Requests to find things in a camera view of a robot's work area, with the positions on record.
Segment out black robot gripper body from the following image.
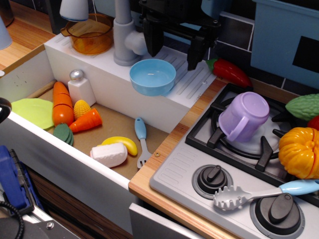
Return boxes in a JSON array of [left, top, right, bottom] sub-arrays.
[[139, 0, 221, 40]]

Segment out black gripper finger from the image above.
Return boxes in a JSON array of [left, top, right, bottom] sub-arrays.
[[143, 18, 164, 57], [187, 37, 215, 71]]

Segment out light blue plastic bowl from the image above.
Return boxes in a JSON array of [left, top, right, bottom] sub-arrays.
[[129, 59, 176, 97]]

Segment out grey toy faucet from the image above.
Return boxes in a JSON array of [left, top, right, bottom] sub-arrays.
[[114, 0, 148, 66]]

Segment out red toy chili pepper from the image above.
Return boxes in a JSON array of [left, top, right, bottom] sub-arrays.
[[205, 58, 253, 88]]

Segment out amber transparent toy pot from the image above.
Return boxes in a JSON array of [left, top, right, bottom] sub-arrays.
[[60, 13, 114, 55]]

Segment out purple toy cup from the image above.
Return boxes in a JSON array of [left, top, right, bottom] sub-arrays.
[[218, 92, 270, 142]]

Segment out light blue toy cabinet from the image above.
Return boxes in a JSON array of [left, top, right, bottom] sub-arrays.
[[251, 0, 319, 89]]

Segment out black stove grate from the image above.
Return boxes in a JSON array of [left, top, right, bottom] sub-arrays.
[[185, 83, 319, 207]]

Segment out white salt shaker silver cap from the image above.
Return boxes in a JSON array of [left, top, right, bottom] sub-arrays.
[[68, 69, 96, 106]]

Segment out white toy sink unit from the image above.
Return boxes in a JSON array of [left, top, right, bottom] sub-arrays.
[[0, 33, 217, 185]]

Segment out yellow toy corn piece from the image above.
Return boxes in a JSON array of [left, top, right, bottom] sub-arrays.
[[73, 100, 91, 120]]

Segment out small orange carrot piece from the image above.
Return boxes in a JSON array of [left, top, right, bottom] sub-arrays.
[[69, 109, 103, 133]]

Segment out grey toy stove top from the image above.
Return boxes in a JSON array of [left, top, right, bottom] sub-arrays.
[[149, 83, 319, 239]]

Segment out yellow toy banana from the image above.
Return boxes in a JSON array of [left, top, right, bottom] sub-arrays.
[[99, 136, 138, 156]]

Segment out large orange toy carrot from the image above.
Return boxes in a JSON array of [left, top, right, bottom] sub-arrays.
[[52, 82, 74, 126]]

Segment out green toy bitter gourd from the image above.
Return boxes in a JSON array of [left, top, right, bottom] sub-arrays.
[[285, 94, 319, 121]]

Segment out left black stove knob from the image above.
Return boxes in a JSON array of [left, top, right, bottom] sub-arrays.
[[192, 164, 233, 200]]

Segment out black stove knob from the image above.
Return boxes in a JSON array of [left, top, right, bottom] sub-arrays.
[[250, 193, 305, 239], [192, 164, 233, 200]]

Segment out white toy bread loaf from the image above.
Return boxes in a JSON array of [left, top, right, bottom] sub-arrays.
[[90, 142, 128, 168]]

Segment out dark green toy leaf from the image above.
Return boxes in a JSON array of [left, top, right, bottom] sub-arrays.
[[53, 123, 74, 146]]

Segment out red toy tomato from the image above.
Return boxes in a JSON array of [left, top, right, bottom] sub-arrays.
[[307, 116, 319, 131]]

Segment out light green toy plate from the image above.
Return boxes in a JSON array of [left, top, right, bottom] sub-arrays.
[[11, 98, 54, 130]]

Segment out orange toy pumpkin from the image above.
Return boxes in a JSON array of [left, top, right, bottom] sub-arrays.
[[279, 127, 319, 179]]

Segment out light blue cup at left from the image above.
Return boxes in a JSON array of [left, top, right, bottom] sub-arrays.
[[0, 18, 12, 50]]

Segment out right black stove knob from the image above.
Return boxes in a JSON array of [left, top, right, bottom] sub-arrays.
[[250, 193, 305, 239]]

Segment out blue clamp tool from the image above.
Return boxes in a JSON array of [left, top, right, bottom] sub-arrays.
[[0, 145, 44, 215]]

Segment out blue handled grey toy fork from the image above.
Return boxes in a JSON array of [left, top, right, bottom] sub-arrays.
[[135, 118, 152, 169]]

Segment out grey pasta spoon blue handle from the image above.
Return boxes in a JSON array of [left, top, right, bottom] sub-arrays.
[[213, 179, 319, 210]]

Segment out black coiled cable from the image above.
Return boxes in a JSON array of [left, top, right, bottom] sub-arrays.
[[0, 200, 25, 239]]

